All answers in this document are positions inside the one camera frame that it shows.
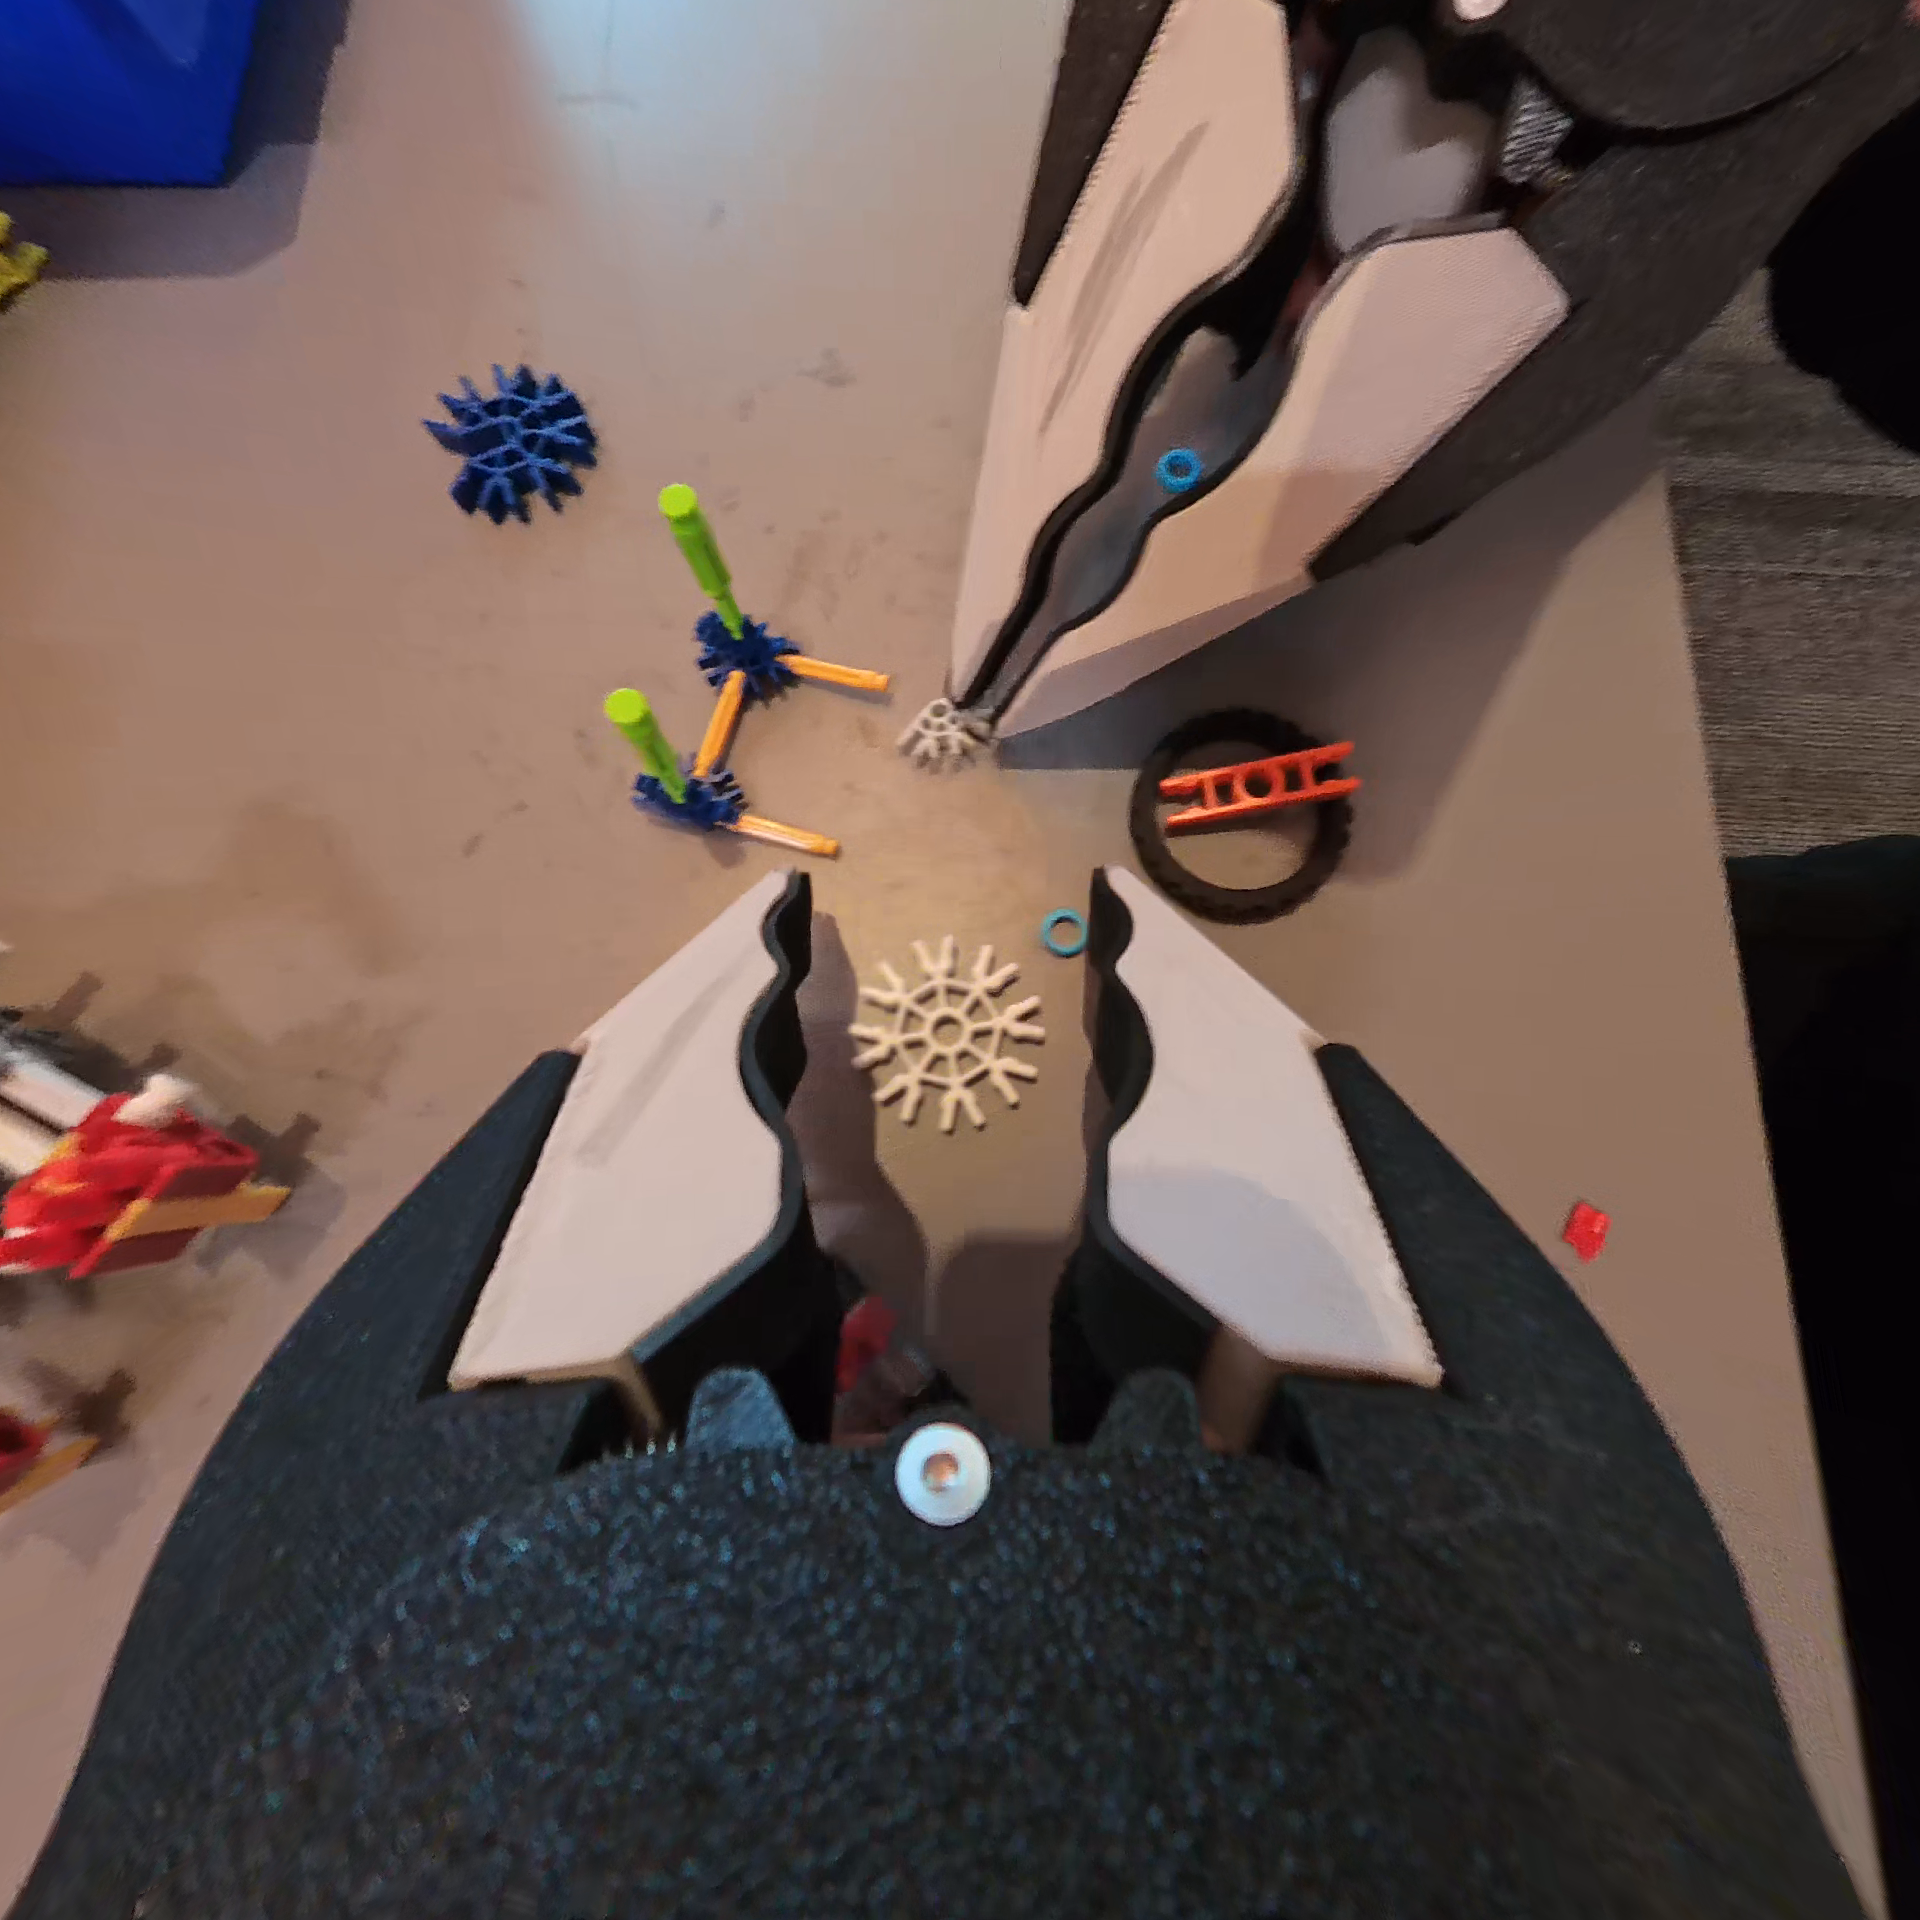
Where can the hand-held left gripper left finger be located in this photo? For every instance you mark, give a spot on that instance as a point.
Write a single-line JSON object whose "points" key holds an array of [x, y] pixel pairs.
{"points": [[628, 1184]]}

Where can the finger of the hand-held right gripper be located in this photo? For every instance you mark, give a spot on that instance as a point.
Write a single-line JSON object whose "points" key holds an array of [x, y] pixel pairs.
{"points": [[1395, 360], [1140, 241]]}

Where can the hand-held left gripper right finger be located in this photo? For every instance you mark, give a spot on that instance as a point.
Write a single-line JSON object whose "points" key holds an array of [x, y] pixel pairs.
{"points": [[1260, 1184]]}

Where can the small white connector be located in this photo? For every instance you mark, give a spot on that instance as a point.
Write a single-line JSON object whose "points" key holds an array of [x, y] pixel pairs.
{"points": [[943, 734]]}

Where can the blue green orange rod assembly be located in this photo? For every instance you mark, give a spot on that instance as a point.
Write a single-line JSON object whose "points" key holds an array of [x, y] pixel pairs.
{"points": [[743, 656]]}

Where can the red connector assembly black caps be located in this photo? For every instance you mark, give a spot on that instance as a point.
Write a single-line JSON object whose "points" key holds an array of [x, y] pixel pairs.
{"points": [[866, 1336]]}

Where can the tiny red piece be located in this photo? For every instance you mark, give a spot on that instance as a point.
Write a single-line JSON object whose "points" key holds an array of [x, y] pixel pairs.
{"points": [[1587, 1230]]}

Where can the black rubber tyre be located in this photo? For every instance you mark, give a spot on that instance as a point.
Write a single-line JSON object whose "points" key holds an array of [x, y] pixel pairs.
{"points": [[1147, 840]]}

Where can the white snowflake connector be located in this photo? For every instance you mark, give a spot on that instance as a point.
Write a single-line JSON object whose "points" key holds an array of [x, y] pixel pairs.
{"points": [[950, 997]]}

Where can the orange ladder connector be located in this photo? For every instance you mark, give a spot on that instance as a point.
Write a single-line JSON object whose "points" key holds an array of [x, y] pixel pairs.
{"points": [[1329, 764]]}

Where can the red green white toy model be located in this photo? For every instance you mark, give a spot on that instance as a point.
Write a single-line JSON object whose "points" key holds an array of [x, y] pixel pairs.
{"points": [[120, 1170]]}

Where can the person's dark clothing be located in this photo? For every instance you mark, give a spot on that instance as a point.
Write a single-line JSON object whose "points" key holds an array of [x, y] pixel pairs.
{"points": [[1830, 1350]]}

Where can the large blue double connector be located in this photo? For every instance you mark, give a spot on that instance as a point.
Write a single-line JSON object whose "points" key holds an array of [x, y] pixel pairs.
{"points": [[510, 442]]}

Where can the blue plastic storage bin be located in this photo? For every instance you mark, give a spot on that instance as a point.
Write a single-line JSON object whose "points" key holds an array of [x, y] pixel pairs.
{"points": [[105, 90]]}

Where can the yellow-green clip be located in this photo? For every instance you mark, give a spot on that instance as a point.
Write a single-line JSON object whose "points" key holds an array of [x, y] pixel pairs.
{"points": [[11, 264]]}

